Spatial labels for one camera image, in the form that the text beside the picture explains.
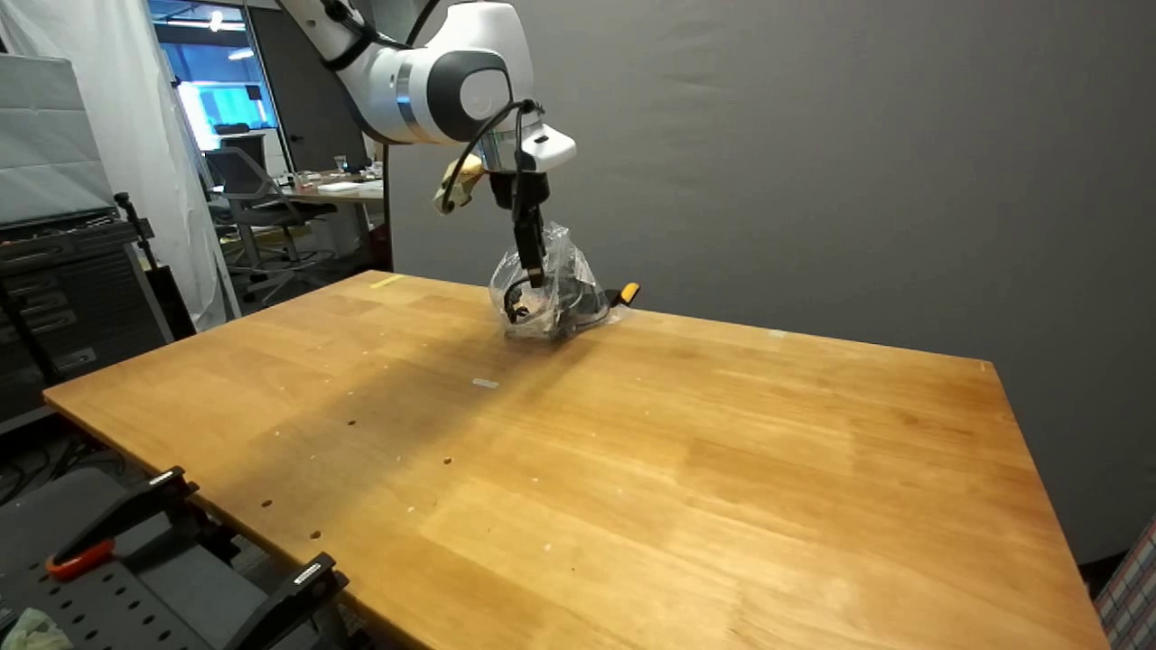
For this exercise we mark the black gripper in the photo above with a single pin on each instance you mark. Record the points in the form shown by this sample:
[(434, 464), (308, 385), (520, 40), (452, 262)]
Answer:
[(521, 162)]

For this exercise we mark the clear plastic bag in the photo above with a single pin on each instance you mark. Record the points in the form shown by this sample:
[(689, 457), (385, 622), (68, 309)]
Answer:
[(562, 262)]

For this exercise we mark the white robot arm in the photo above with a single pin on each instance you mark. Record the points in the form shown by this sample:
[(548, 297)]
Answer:
[(471, 82)]

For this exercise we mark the black yellow clamp on table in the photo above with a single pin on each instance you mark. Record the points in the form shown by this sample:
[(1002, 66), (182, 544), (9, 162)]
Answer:
[(626, 291)]

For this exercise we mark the office chair in background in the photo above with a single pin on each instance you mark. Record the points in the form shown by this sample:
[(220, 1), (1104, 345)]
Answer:
[(255, 203)]

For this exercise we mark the white curtain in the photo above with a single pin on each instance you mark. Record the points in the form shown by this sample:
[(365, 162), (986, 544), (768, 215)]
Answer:
[(139, 132)]

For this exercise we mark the black clamp near table corner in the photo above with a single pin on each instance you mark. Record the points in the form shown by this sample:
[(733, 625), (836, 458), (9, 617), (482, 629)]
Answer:
[(290, 603)]

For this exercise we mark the grey photo backdrop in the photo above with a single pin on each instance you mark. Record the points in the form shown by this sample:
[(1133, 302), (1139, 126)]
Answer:
[(946, 176)]

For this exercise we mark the black equipment rack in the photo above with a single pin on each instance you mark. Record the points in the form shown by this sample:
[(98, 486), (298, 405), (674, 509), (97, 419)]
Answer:
[(79, 292)]

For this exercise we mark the crumpled white paper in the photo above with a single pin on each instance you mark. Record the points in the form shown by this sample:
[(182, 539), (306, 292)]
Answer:
[(33, 629)]

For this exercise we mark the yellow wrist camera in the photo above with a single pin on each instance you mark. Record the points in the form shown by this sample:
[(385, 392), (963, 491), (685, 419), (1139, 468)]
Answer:
[(457, 185)]

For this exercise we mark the black clamp with orange handle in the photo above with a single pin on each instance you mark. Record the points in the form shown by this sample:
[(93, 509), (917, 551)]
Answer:
[(97, 544)]

